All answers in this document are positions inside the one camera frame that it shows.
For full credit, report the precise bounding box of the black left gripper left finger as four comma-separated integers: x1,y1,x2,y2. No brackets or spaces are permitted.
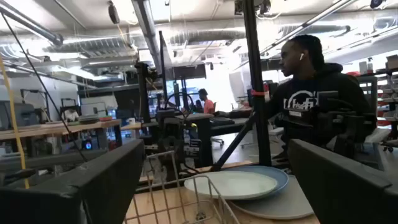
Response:
0,139,146,224

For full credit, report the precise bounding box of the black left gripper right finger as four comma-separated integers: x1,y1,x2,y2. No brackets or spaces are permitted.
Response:
287,139,398,224

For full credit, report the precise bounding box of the grey plate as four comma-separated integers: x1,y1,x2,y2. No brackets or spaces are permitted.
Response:
229,174,315,220

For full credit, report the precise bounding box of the blue plate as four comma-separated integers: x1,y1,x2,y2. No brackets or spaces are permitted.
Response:
223,165,289,200

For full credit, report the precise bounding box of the grey wire dish rack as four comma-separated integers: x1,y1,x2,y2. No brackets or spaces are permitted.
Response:
123,151,241,224

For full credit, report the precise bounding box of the pale green plate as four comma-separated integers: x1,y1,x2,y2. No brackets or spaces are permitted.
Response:
183,170,279,200

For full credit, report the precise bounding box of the wooden workbench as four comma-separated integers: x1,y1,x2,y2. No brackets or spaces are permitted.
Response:
0,119,123,156

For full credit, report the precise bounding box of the storage shelf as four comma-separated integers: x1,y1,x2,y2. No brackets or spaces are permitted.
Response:
374,54,398,128

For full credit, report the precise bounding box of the person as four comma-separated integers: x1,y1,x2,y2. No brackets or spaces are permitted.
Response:
264,34,374,162
198,88,216,115

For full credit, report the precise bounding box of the yellow cable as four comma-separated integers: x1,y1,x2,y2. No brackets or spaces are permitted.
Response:
0,55,30,190

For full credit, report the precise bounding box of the thin black cable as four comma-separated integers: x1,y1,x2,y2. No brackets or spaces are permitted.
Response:
0,12,88,163

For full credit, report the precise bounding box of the black diagonal frame brace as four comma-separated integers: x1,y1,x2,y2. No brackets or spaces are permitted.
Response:
210,112,258,172

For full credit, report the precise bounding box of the black frame post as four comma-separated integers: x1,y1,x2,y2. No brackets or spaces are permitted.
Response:
241,0,273,167

